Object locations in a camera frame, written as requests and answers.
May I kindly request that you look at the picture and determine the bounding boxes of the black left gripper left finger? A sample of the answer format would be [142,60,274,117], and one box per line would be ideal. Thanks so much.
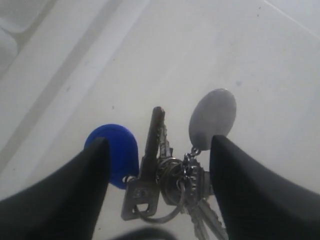
[0,138,111,240]

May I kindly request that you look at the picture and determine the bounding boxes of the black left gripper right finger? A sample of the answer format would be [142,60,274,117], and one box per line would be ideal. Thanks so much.
[209,135,320,240]

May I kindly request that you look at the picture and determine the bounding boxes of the keys with blue tag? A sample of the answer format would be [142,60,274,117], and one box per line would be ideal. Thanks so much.
[84,88,237,240]

